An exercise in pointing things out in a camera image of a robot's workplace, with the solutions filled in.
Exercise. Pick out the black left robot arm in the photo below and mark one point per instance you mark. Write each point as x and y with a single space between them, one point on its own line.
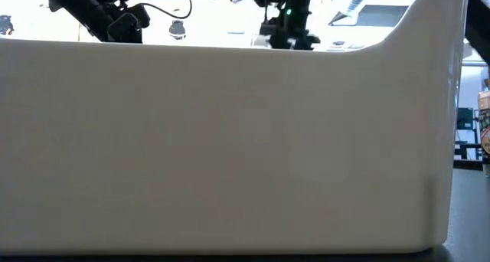
76 5

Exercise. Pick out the small dark background device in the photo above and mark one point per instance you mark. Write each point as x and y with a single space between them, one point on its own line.
5 24

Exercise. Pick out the dark round background device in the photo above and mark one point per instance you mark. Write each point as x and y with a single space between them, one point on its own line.
177 28

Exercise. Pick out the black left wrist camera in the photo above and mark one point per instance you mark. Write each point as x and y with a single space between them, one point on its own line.
128 20

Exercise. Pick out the black equipment rack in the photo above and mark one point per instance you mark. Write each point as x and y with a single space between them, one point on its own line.
465 118

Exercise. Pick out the white plastic bin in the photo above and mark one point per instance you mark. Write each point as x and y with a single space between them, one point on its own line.
229 139

